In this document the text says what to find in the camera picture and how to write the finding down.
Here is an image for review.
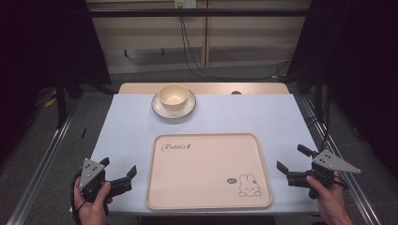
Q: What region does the black wall cable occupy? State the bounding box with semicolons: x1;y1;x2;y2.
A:
179;16;293;81

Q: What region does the cream bowl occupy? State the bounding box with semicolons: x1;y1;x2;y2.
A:
157;83;190;113

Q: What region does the wooden table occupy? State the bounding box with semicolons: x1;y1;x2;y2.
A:
117;82;291;96

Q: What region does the black metal stand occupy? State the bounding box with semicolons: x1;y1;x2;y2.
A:
54;73;69;129

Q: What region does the light blue table mat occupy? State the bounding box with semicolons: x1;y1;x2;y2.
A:
89;93;320;217

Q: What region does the metal floor rail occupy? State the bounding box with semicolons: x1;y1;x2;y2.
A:
299;93;382;225
6;95;83;225

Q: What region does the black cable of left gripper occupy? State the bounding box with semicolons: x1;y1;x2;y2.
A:
70;173;88;225

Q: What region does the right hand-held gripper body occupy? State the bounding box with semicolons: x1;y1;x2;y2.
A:
307;149;361;200

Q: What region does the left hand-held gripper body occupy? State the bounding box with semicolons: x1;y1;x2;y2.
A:
78;157;111;203

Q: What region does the white plate with dark rim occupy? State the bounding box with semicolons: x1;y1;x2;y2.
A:
151;90;197;120

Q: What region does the beige tray with rabbit print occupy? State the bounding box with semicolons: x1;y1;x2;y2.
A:
145;132;273;211

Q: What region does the white wall socket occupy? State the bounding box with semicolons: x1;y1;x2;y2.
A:
174;0;198;9

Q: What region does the person's left hand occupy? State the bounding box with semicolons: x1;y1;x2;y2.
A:
73;176;114;225

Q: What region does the black horizontal bar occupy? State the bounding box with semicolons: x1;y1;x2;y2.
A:
87;8;312;19

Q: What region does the person's right hand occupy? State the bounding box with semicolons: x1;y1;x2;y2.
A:
305;170;352;219

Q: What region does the dark curtain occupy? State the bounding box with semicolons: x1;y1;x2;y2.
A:
0;0;113;167
286;0;398;181

